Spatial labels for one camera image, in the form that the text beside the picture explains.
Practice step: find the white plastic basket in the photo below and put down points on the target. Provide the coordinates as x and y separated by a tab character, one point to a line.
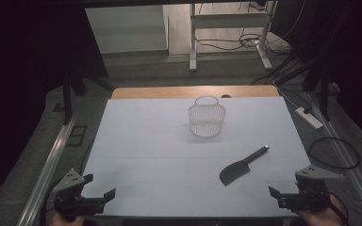
206	121

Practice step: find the black square floor frame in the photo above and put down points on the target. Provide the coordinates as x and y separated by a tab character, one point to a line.
77	135

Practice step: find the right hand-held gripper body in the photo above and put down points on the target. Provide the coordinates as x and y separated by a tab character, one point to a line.
311	196

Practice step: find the black plug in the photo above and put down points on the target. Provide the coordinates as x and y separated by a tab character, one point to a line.
307	109

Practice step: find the person's right hand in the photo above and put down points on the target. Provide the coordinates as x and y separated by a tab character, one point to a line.
325	218

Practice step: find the white metal desk frame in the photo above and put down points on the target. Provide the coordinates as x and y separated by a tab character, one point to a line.
229	21

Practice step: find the person's left hand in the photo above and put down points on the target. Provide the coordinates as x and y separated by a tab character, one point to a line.
61	221

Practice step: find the black stand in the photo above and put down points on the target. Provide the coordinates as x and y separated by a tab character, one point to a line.
325	94
66	97

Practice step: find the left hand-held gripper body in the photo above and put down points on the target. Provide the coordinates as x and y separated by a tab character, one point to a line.
70	201

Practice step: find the white table mat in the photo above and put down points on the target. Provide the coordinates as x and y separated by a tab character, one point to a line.
169	169

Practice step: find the aluminium rail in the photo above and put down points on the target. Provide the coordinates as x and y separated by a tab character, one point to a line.
48	171
345	147

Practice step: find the white power strip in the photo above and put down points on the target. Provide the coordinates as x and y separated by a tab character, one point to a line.
309	118

